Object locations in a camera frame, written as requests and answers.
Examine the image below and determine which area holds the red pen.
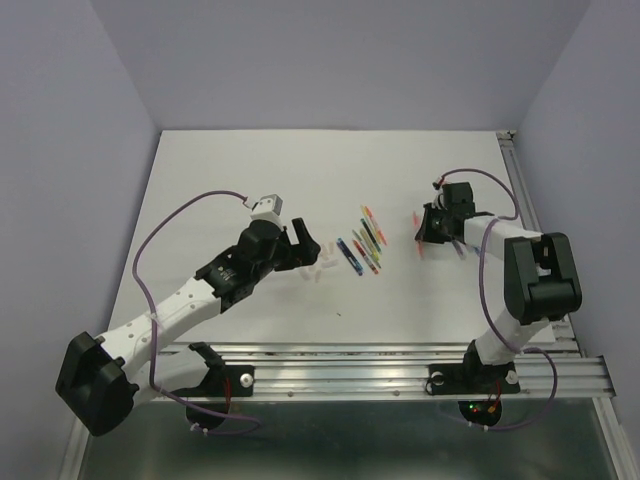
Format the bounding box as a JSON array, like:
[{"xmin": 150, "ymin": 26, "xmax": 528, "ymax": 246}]
[
  {"xmin": 412, "ymin": 211, "xmax": 425, "ymax": 261},
  {"xmin": 368, "ymin": 212, "xmax": 388, "ymax": 246}
]

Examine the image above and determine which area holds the blue green pen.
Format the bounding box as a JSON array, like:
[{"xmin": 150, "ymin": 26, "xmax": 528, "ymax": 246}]
[{"xmin": 336, "ymin": 238, "xmax": 364, "ymax": 276}]

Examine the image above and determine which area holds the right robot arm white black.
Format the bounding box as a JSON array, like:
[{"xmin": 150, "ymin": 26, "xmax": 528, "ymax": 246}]
[{"xmin": 415, "ymin": 181, "xmax": 583, "ymax": 395}]

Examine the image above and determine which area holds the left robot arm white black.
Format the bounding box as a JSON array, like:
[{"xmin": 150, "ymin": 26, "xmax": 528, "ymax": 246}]
[{"xmin": 55, "ymin": 218, "xmax": 321, "ymax": 436}]

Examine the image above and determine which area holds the light green marker pen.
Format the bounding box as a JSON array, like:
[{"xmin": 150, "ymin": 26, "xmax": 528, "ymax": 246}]
[{"xmin": 352, "ymin": 231, "xmax": 379, "ymax": 275}]

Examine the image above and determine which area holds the beige yellow pen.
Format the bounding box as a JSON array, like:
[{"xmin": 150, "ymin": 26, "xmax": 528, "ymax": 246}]
[{"xmin": 354, "ymin": 229, "xmax": 381, "ymax": 268}]

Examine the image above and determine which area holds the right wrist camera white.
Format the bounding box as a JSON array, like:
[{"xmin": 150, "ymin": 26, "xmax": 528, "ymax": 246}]
[{"xmin": 433, "ymin": 176, "xmax": 450, "ymax": 210}]

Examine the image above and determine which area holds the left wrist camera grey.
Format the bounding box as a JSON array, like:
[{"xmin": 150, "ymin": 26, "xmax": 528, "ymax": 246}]
[{"xmin": 244, "ymin": 194, "xmax": 283, "ymax": 229}]

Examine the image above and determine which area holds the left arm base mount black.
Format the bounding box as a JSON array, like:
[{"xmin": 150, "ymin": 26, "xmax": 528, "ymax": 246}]
[{"xmin": 162, "ymin": 342, "xmax": 262, "ymax": 436}]

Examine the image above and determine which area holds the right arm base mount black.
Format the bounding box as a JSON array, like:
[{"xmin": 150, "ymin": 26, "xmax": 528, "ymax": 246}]
[{"xmin": 425, "ymin": 345, "xmax": 520, "ymax": 427}]

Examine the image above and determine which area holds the aluminium right side rail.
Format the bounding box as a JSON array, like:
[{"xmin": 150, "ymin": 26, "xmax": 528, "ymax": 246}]
[{"xmin": 495, "ymin": 130, "xmax": 584, "ymax": 356}]

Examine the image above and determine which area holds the aluminium front rail frame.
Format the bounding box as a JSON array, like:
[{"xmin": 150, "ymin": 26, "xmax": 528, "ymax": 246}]
[{"xmin": 61, "ymin": 344, "xmax": 623, "ymax": 479}]

